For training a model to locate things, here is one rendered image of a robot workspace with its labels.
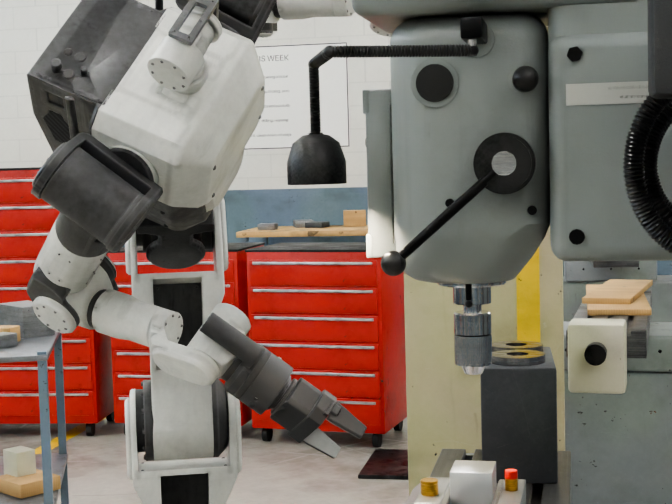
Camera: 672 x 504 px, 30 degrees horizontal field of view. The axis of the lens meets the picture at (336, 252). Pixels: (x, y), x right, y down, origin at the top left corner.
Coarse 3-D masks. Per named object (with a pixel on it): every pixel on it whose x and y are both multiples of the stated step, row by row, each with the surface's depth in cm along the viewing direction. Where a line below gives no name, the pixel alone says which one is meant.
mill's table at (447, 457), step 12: (444, 456) 216; (456, 456) 216; (468, 456) 221; (480, 456) 215; (564, 456) 214; (444, 468) 208; (564, 468) 206; (564, 480) 198; (528, 492) 192; (540, 492) 200; (552, 492) 191; (564, 492) 191
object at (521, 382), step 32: (512, 352) 203; (544, 352) 210; (480, 384) 197; (512, 384) 196; (544, 384) 195; (512, 416) 196; (544, 416) 195; (512, 448) 197; (544, 448) 196; (544, 480) 196
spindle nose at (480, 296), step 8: (456, 288) 153; (464, 288) 153; (472, 288) 152; (480, 288) 152; (488, 288) 153; (456, 296) 154; (464, 296) 153; (472, 296) 152; (480, 296) 152; (488, 296) 153; (456, 304) 154; (464, 304) 153; (480, 304) 153
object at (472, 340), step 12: (456, 324) 154; (468, 324) 153; (480, 324) 153; (456, 336) 154; (468, 336) 153; (480, 336) 153; (456, 348) 154; (468, 348) 153; (480, 348) 153; (456, 360) 155; (468, 360) 153; (480, 360) 153
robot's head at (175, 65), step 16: (192, 16) 174; (208, 32) 174; (160, 48) 171; (176, 48) 170; (192, 48) 171; (160, 64) 170; (176, 64) 169; (192, 64) 171; (160, 80) 174; (176, 80) 172; (192, 80) 172
